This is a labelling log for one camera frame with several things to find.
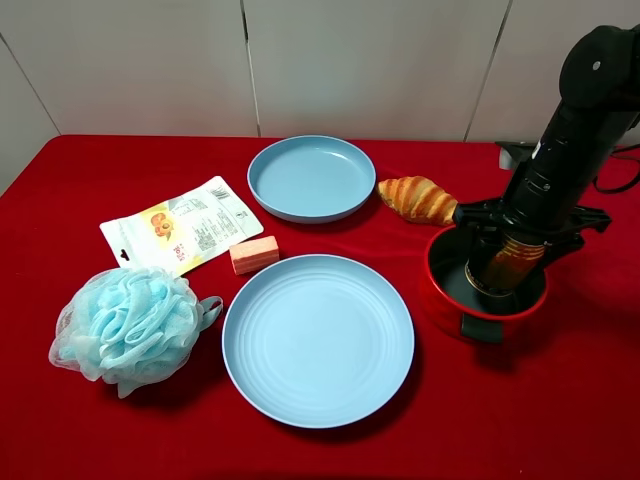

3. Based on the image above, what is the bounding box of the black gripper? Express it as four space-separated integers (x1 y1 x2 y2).
453 198 612 278

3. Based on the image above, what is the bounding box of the orange drink can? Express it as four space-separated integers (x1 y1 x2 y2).
465 233 542 297

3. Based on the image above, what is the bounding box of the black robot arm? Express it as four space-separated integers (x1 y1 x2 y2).
454 26 639 292

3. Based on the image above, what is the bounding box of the red pot with grey interior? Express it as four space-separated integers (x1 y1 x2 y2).
419 227 548 344

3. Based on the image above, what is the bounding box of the golden croissant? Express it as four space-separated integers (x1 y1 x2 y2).
377 176 458 226

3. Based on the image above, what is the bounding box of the deep blue plastic plate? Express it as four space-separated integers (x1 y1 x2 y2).
247 135 377 224

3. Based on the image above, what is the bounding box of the large ribbed blue plate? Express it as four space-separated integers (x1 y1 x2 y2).
222 254 415 429

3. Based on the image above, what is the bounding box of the pink sponge block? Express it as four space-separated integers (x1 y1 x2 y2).
229 236 280 275

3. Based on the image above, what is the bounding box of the white snack pouch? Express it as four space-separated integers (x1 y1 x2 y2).
100 176 264 276

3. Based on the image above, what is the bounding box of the blue mesh bath loofah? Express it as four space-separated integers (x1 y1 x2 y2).
48 267 224 398

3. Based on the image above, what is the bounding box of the black cable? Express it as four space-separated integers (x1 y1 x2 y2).
592 144 640 194

